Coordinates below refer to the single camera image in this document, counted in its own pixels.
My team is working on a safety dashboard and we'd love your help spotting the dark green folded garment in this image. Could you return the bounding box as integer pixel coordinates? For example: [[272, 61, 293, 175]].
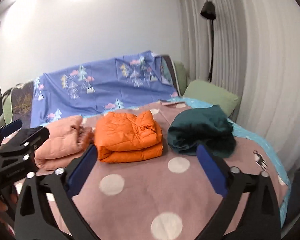
[[167, 105, 236, 158]]

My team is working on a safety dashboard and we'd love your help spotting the orange puffer jacket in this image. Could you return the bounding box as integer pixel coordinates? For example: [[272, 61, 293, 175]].
[[94, 110, 163, 163]]

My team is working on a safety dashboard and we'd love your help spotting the green pillow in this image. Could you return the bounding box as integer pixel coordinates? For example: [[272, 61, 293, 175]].
[[183, 80, 239, 116]]

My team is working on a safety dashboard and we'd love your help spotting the blue tree print sheet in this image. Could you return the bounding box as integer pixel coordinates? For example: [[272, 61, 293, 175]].
[[30, 51, 179, 128]]

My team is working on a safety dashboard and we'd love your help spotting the green headboard cushion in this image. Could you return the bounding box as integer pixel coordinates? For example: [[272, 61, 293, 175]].
[[174, 61, 188, 95]]

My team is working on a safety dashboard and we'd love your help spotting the white curtain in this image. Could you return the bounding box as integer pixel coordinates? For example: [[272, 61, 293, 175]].
[[180, 0, 300, 170]]

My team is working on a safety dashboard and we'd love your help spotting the dark patterned quilt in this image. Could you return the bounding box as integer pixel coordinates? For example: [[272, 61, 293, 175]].
[[2, 81, 33, 128]]

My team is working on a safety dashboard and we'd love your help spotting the black floor lamp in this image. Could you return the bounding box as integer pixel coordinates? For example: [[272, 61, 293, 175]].
[[200, 1, 217, 83]]

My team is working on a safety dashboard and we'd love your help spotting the mauve polka dot bedspread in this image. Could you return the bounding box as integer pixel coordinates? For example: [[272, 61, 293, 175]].
[[5, 97, 291, 240]]

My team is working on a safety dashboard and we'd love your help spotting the pink folded garment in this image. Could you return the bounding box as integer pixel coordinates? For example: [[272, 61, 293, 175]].
[[34, 115, 94, 171]]

